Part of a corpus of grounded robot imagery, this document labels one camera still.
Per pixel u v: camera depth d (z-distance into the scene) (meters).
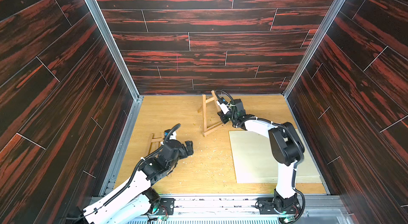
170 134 0.70
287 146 0.53
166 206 0.74
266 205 0.73
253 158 0.89
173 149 0.57
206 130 0.94
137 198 0.60
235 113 0.78
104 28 0.82
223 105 0.86
